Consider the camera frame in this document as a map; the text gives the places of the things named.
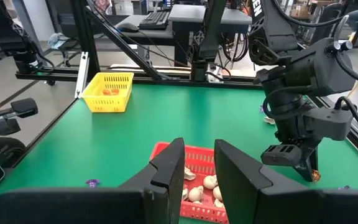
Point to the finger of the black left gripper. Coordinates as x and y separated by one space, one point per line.
309 165

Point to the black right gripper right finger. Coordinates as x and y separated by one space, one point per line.
241 186

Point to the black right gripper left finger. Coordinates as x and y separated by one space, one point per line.
163 186

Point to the orange translucent plastic pumpkin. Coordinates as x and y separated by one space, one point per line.
106 92
316 176
115 91

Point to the small pieces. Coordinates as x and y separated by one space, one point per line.
210 182

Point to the purple translucent witch hat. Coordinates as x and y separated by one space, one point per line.
343 187
261 109
92 183

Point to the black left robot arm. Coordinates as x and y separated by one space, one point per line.
278 34

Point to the black idle robot arm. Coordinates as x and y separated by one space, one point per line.
14 34

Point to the red plastic basket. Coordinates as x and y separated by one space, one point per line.
197 158

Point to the green table mat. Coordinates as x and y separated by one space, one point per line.
182 118

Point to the yellow plastic basket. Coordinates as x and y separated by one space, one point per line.
107 102

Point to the silver aluminium bar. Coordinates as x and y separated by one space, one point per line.
82 74

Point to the dark grey desk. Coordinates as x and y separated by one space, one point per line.
129 35

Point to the black office chair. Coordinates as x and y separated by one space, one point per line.
23 107

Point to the black computer mouse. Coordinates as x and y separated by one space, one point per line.
128 27

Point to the black keyboard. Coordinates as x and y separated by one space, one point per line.
154 20

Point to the light blue cloth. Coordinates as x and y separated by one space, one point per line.
57 40

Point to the black metal table frame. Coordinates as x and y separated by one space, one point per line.
154 79

